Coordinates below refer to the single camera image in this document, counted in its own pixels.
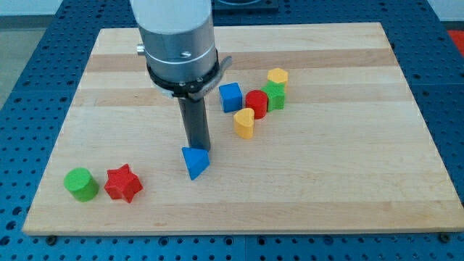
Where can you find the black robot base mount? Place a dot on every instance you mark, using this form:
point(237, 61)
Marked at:
point(245, 5)

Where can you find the green cylinder block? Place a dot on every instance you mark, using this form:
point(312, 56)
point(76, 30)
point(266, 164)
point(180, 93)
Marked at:
point(80, 183)

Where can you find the red cylinder block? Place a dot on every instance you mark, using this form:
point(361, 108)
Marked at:
point(258, 101)

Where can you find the blue triangle block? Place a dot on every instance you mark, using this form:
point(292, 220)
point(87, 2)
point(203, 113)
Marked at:
point(197, 161)

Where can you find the green star block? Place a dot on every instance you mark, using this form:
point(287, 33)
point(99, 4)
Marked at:
point(276, 95)

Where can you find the blue cube block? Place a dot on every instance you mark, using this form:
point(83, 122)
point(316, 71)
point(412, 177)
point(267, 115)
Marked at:
point(230, 97)

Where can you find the light wooden board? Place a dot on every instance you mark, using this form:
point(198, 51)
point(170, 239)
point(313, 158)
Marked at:
point(349, 153)

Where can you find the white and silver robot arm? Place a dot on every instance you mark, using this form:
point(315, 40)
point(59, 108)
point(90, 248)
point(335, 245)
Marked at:
point(178, 42)

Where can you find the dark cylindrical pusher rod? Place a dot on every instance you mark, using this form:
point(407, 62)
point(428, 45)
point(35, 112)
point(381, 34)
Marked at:
point(195, 123)

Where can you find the red star block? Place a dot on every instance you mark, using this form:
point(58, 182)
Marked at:
point(122, 183)

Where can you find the yellow hexagon block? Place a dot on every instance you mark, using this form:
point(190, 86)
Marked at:
point(278, 75)

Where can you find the yellow heart block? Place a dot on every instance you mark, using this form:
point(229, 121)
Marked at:
point(243, 122)

